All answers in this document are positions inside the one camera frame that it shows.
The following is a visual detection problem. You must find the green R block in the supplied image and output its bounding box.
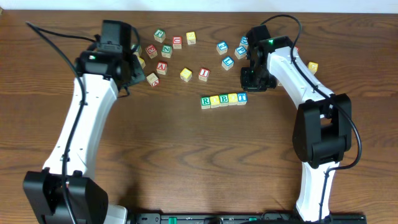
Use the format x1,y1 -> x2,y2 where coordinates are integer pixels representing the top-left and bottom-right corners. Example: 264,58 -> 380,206
201,96 -> 211,110

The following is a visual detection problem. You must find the blue T block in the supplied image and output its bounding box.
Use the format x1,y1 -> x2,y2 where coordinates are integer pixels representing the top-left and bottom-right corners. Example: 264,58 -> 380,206
237,92 -> 248,105

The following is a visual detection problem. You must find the green B block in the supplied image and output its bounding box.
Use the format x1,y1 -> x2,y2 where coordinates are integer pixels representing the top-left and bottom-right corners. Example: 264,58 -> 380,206
219,94 -> 229,106

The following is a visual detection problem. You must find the yellow block centre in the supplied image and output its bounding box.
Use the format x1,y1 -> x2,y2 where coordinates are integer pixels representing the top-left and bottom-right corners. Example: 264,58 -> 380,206
180,68 -> 192,82

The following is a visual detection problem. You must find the tilted red wooden block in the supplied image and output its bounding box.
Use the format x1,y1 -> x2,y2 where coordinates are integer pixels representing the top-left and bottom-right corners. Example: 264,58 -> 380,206
146,73 -> 159,87

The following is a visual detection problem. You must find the yellow block top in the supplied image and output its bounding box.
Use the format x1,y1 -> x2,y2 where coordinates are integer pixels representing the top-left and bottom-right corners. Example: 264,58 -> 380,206
186,32 -> 197,45

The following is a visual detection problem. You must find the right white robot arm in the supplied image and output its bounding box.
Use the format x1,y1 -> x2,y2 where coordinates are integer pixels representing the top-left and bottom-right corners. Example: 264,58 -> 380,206
241,25 -> 351,222

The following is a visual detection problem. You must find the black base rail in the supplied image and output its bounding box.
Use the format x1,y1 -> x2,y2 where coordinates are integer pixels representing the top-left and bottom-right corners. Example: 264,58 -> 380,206
127,212 -> 367,224

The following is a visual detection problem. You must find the red E block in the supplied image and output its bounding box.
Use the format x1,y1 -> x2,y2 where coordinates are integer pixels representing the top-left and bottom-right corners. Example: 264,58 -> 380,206
146,44 -> 157,58

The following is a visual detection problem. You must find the yellow block beside left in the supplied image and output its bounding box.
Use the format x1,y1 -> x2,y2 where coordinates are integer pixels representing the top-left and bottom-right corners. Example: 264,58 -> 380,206
138,57 -> 146,69

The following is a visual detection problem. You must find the red A block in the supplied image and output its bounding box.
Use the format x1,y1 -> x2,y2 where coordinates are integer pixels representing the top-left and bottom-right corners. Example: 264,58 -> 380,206
156,62 -> 167,75

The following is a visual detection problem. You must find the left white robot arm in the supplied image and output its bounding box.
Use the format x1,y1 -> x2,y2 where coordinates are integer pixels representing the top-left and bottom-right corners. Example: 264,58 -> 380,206
23,20 -> 145,224

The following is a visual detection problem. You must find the red I block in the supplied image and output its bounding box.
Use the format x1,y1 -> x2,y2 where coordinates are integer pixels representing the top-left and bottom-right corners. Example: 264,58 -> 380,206
198,68 -> 210,82

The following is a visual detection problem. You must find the yellow O block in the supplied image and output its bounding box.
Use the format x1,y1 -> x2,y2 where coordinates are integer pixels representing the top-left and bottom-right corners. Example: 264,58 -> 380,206
228,93 -> 238,106
210,95 -> 221,108

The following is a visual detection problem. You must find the blue 2 block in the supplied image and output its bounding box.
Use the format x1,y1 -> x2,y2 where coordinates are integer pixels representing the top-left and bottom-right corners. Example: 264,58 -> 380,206
216,41 -> 228,55

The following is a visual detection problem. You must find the green N block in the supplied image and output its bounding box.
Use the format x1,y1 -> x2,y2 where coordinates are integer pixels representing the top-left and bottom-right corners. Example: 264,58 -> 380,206
161,45 -> 172,58

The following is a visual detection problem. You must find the yellow G block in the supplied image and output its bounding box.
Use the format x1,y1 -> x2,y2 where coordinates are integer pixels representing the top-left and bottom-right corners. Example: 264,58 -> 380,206
307,62 -> 318,74

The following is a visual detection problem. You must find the red U block top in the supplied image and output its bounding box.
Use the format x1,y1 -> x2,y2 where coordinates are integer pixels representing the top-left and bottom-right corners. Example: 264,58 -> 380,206
172,36 -> 182,49

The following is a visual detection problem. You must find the green 7 block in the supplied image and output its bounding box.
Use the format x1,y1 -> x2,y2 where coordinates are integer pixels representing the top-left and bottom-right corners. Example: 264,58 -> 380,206
131,44 -> 142,57

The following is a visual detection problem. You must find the blue D block upper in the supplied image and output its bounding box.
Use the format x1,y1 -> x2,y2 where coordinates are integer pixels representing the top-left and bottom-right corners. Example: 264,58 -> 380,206
239,36 -> 248,49

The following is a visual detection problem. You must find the green J block top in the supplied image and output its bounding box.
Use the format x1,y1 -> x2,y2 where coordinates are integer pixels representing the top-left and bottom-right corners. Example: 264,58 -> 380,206
154,29 -> 166,43

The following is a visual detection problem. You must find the blue P block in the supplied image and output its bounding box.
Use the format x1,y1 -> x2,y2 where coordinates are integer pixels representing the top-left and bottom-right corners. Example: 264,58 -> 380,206
234,46 -> 247,60

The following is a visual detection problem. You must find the blue L block left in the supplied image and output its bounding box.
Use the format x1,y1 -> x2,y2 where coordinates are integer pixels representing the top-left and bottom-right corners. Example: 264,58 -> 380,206
221,56 -> 234,70

